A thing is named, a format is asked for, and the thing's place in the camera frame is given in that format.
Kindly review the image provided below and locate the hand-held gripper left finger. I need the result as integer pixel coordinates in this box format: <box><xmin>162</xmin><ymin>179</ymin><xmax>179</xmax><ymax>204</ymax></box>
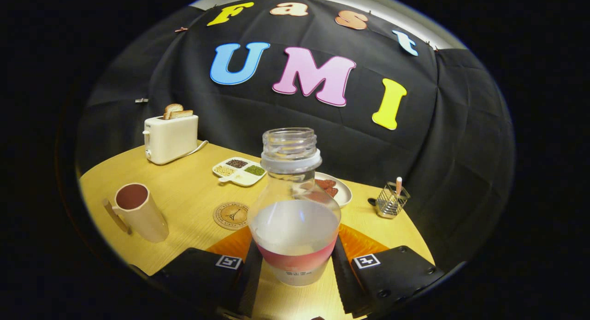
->
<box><xmin>150</xmin><ymin>225</ymin><xmax>263</xmax><ymax>318</ymax></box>

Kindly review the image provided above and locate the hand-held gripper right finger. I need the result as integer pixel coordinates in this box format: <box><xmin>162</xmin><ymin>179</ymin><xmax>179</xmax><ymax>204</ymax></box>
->
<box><xmin>332</xmin><ymin>223</ymin><xmax>445</xmax><ymax>318</ymax></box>

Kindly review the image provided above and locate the clear juice bottle red label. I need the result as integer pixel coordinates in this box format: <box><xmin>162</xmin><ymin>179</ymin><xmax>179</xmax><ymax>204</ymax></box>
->
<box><xmin>248</xmin><ymin>128</ymin><xmax>342</xmax><ymax>287</ymax></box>

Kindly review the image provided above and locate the round printed coaster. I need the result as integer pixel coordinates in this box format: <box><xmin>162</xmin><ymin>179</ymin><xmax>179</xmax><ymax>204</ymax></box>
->
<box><xmin>213</xmin><ymin>202</ymin><xmax>252</xmax><ymax>231</ymax></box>

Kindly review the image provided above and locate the beige cup with wooden handle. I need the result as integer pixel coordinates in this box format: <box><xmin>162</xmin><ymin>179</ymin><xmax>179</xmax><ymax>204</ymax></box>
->
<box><xmin>102</xmin><ymin>183</ymin><xmax>170</xmax><ymax>243</ymax></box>

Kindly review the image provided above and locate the white round plate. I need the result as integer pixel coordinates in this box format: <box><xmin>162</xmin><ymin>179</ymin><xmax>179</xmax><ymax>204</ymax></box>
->
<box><xmin>313</xmin><ymin>172</ymin><xmax>353</xmax><ymax>208</ymax></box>

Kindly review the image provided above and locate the white divided grain tray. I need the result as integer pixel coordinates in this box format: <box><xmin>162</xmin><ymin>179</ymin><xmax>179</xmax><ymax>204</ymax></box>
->
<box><xmin>212</xmin><ymin>157</ymin><xmax>267</xmax><ymax>187</ymax></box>

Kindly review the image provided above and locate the wooden table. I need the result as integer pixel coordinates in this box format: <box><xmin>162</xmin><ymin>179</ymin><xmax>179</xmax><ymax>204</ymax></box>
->
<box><xmin>78</xmin><ymin>140</ymin><xmax>436</xmax><ymax>320</ymax></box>

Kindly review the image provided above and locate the black backdrop cloth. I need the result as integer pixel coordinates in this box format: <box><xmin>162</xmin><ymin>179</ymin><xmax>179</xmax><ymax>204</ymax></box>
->
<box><xmin>76</xmin><ymin>0</ymin><xmax>514</xmax><ymax>270</ymax></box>

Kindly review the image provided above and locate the cream toaster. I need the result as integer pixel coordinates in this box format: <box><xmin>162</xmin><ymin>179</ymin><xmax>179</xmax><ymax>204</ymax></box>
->
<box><xmin>143</xmin><ymin>115</ymin><xmax>200</xmax><ymax>165</ymax></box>

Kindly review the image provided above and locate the metal wire utensil holder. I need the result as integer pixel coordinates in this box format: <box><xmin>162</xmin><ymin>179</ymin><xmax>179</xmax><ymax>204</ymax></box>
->
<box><xmin>367</xmin><ymin>182</ymin><xmax>411</xmax><ymax>219</ymax></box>

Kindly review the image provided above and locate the white toaster cable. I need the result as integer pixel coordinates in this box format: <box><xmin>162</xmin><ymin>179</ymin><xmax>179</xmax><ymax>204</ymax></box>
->
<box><xmin>173</xmin><ymin>140</ymin><xmax>209</xmax><ymax>163</ymax></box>

